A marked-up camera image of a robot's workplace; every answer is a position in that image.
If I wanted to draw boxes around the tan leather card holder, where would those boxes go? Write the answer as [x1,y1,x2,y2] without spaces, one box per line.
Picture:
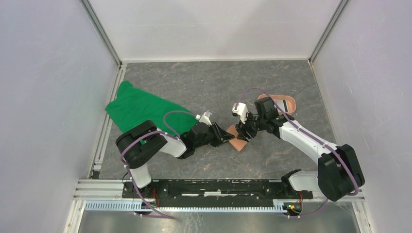
[227,124,248,151]

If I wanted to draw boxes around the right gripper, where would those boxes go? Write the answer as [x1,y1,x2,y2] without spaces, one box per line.
[235,111,266,143]

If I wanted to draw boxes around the green cloth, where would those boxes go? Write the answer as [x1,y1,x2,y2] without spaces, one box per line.
[105,81,198,136]

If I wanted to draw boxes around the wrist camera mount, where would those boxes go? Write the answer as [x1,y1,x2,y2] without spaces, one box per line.
[195,111,212,126]
[232,102,248,124]

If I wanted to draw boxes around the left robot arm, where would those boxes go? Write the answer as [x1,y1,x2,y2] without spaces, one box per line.
[116,120,235,198]

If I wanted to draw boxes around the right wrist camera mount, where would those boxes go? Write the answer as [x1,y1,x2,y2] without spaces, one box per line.
[232,102,248,124]

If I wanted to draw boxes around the slotted cable duct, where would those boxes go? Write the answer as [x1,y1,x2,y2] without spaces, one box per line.
[85,200,287,213]

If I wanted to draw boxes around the white card with stripe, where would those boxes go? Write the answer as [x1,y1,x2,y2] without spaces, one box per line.
[275,100,289,113]

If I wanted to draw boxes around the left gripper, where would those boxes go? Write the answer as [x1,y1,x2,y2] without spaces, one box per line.
[194,121,235,149]

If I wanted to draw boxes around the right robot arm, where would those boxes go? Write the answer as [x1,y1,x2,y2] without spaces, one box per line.
[232,97,365,201]

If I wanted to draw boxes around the pink oval tray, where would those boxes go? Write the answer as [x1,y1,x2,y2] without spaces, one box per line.
[255,94,296,115]

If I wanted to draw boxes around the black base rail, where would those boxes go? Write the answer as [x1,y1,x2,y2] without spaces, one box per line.
[122,179,313,207]

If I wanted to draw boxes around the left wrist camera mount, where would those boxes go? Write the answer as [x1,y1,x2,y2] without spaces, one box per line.
[195,111,212,126]

